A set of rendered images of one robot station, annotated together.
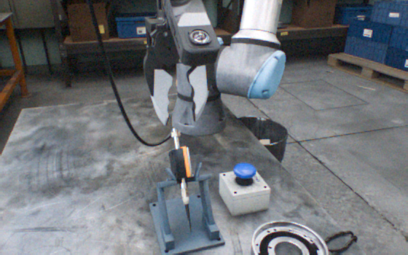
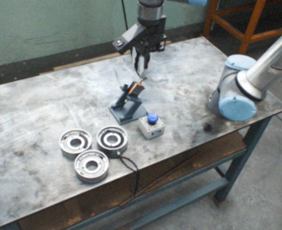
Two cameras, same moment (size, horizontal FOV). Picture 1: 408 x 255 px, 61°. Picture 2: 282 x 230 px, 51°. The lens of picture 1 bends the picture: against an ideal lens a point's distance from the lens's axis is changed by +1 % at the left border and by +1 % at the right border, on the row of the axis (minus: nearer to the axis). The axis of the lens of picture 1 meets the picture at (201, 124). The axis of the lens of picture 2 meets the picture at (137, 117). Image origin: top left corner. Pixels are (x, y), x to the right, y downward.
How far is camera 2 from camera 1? 91 cm
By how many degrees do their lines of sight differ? 61
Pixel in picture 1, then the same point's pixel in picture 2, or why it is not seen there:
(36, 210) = (125, 69)
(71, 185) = not seen: hidden behind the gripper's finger
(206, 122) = (214, 105)
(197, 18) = (129, 37)
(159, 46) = not seen: hidden behind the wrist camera
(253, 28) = (246, 74)
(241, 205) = (140, 125)
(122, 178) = (153, 86)
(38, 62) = not seen: outside the picture
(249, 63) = (226, 89)
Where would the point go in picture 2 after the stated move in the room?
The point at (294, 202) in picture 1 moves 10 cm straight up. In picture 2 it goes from (156, 151) to (159, 132)
